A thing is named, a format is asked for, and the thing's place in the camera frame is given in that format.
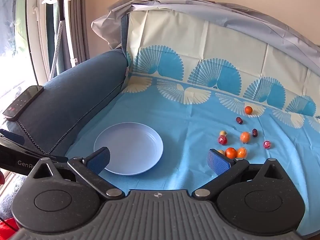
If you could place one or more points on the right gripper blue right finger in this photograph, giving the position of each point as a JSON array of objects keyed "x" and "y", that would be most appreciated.
[{"x": 228, "y": 171}]

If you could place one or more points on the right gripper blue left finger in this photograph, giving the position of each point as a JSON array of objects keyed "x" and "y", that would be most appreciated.
[{"x": 88, "y": 170}]

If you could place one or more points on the bare tangerine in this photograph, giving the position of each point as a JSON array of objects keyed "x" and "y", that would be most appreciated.
[{"x": 231, "y": 153}]

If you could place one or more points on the orange front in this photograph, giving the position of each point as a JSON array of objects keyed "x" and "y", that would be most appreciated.
[{"x": 241, "y": 153}]

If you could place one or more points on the red candy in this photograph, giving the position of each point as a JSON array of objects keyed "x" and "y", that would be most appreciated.
[
  {"x": 222, "y": 139},
  {"x": 267, "y": 144}
]

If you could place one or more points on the small orange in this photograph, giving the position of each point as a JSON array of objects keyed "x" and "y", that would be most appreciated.
[{"x": 248, "y": 110}]

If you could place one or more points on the person's left hand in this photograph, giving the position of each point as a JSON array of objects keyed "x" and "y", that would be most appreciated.
[{"x": 2, "y": 179}]

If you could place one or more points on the black phone on armrest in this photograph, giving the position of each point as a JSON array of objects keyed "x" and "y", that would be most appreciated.
[{"x": 17, "y": 107}]

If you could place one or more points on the lavender round plate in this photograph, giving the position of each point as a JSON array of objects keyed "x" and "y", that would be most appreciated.
[{"x": 134, "y": 148}]

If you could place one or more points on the blue fabric sofa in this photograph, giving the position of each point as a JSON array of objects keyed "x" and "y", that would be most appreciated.
[{"x": 69, "y": 101}]

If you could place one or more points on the blue fan-pattern tablecloth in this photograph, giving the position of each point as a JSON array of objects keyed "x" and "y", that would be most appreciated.
[{"x": 188, "y": 80}]

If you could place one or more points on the grey crumpled cover sheet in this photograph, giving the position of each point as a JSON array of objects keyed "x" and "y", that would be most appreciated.
[{"x": 228, "y": 15}]

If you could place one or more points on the garment steamer stand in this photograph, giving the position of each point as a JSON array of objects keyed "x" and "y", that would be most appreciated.
[{"x": 72, "y": 21}]

